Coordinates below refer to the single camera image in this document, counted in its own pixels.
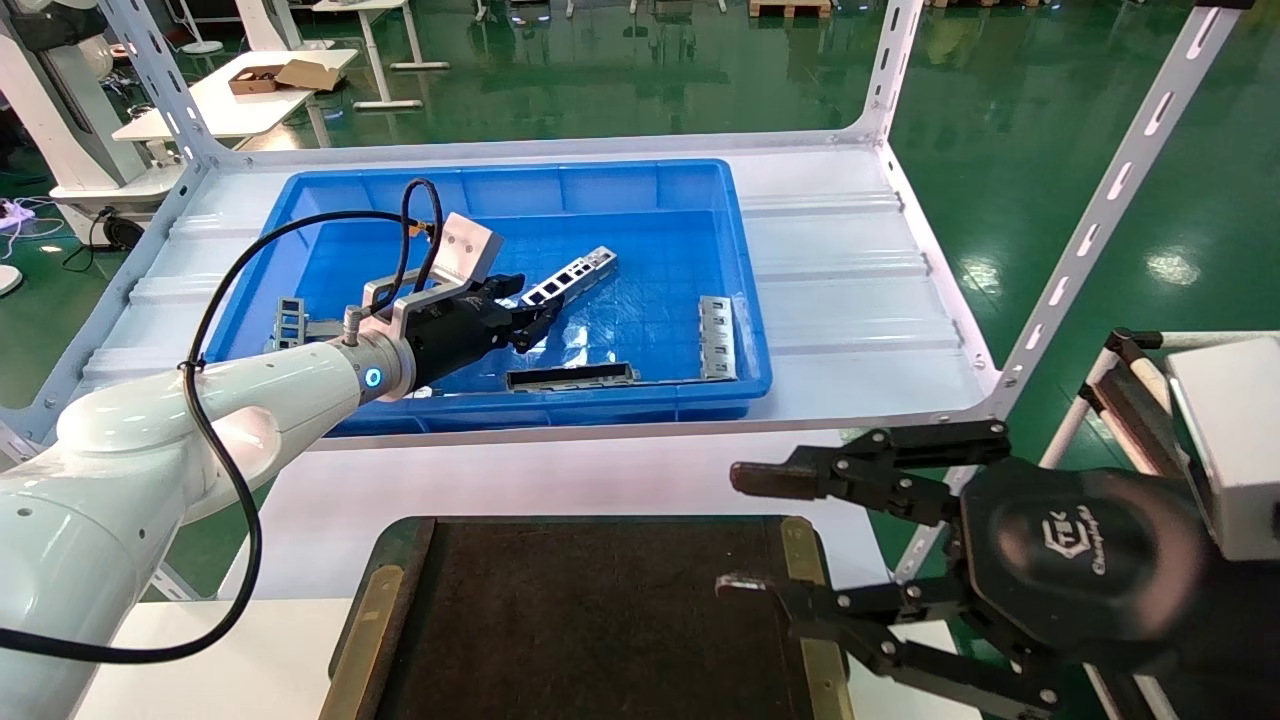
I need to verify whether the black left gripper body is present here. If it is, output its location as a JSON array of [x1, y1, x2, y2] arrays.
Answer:
[[405, 282, 521, 386]]

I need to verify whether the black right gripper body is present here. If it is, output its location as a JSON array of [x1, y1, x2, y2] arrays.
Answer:
[[950, 458, 1216, 673]]

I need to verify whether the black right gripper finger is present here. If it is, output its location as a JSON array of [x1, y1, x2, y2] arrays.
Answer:
[[730, 420, 1011, 528], [715, 572, 1061, 719]]

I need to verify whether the silver perforated metal bracket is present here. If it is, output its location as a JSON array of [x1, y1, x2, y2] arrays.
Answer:
[[520, 246, 619, 307]]

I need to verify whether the dark metal channel part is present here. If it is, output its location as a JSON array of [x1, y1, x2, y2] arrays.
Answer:
[[505, 363, 638, 392]]

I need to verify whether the black container tray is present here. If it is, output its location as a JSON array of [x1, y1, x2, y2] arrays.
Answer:
[[320, 515, 851, 720]]

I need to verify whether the blue plastic bin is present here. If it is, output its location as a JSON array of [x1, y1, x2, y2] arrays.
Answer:
[[200, 160, 774, 439]]

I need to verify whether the stack of grey brackets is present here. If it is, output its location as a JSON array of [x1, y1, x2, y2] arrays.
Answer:
[[272, 297, 307, 352]]

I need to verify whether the white metal shelf rack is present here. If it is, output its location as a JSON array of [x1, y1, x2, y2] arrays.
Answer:
[[0, 0, 1251, 601]]

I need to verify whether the white table with legs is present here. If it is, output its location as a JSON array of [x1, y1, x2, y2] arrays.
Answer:
[[312, 0, 451, 111]]

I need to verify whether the open cardboard box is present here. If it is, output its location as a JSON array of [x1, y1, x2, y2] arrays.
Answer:
[[228, 60, 346, 97]]

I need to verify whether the white work table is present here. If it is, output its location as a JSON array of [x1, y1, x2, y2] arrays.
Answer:
[[112, 48, 359, 143]]

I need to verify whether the white machine base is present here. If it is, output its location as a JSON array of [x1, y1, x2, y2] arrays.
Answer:
[[0, 0, 186, 206]]

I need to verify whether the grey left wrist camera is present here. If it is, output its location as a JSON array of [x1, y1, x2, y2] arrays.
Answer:
[[362, 212, 504, 346]]

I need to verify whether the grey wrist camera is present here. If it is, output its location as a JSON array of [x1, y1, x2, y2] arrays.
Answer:
[[1165, 337, 1280, 563], [362, 212, 504, 346]]

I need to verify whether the white tube cart frame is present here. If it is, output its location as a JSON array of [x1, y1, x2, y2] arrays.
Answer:
[[1040, 328, 1280, 481]]

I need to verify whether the silver slotted metal bracket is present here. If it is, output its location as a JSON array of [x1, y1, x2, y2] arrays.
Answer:
[[698, 296, 738, 382]]

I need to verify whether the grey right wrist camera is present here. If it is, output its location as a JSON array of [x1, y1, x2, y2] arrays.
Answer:
[[1165, 337, 1280, 563]]

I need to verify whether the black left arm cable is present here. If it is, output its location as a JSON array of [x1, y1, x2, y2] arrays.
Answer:
[[0, 178, 446, 666]]

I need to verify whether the black floor cable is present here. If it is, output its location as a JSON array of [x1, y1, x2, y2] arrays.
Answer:
[[62, 205, 147, 273]]

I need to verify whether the white power strip with cables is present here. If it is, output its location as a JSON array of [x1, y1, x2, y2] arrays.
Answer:
[[0, 198, 63, 241]]

